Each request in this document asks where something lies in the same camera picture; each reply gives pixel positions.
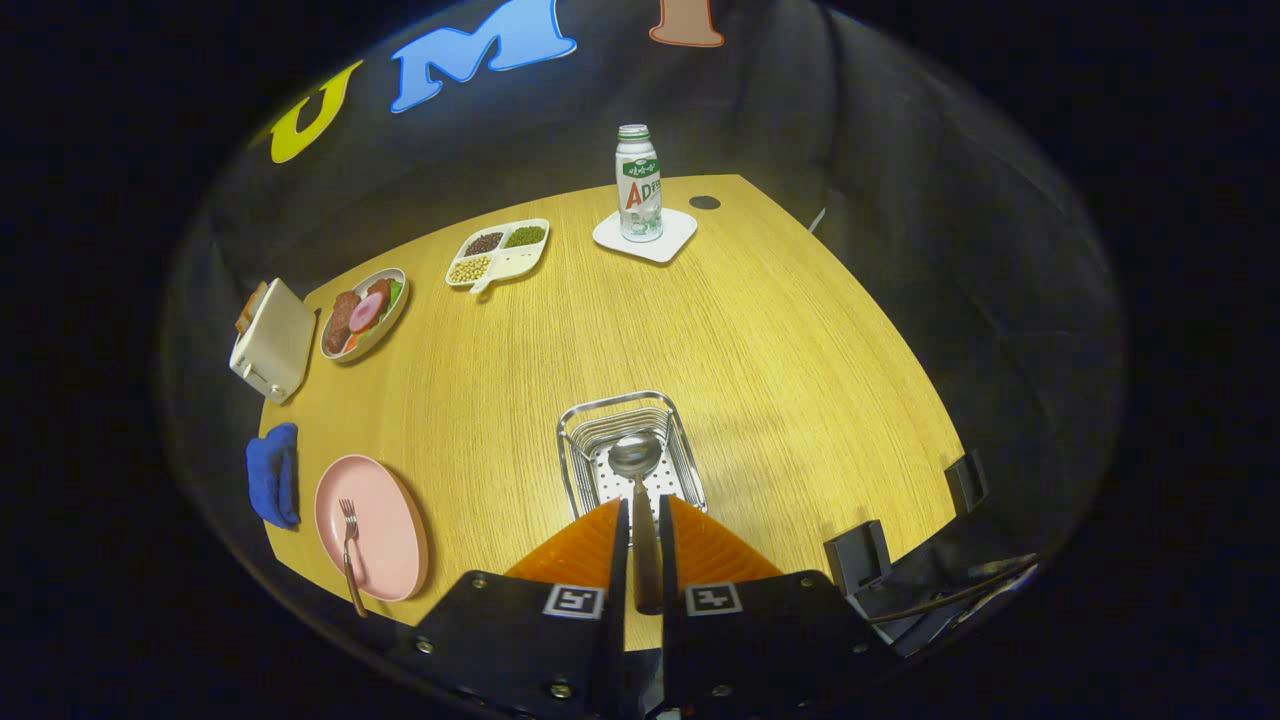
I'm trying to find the brown meat slice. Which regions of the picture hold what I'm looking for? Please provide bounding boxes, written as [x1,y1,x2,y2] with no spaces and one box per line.
[324,291,362,355]

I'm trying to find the grey plate with food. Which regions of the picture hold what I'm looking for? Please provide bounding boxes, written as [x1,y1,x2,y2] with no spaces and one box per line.
[319,267,410,364]

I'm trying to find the blue folded towel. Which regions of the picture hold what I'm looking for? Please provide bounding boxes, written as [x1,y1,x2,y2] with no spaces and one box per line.
[245,423,301,530]

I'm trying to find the pink round plate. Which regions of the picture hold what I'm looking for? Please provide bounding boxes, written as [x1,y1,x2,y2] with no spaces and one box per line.
[314,455,431,603]

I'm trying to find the white divided bean dish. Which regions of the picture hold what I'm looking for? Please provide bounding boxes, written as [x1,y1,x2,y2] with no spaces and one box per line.
[445,218,551,296]

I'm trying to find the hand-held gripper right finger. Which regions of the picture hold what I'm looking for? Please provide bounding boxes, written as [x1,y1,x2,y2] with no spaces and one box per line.
[658,495,901,720]

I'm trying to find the metal wire basket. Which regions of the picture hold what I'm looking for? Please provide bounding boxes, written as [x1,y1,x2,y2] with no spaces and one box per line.
[556,390,709,526]

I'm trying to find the white square coaster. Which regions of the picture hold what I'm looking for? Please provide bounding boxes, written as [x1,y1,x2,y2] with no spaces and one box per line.
[592,207,699,265]

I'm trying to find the metal fork brown handle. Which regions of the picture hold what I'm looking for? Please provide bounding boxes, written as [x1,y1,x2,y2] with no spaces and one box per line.
[338,498,369,619]

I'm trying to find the metal spoon brown handle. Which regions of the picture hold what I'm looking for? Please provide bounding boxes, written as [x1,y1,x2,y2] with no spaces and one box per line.
[608,432,665,615]

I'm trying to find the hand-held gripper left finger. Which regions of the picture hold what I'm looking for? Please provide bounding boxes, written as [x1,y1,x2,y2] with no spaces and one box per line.
[388,497,631,720]

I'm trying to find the white toaster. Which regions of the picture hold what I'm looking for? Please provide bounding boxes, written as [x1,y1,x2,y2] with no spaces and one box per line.
[229,278,319,405]

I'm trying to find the thin dark cable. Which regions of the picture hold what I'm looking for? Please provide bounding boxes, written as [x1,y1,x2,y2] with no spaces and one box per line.
[865,565,1036,626]

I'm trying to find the white drink bottle green label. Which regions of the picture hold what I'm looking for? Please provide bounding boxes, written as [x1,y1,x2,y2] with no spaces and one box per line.
[614,123,665,243]

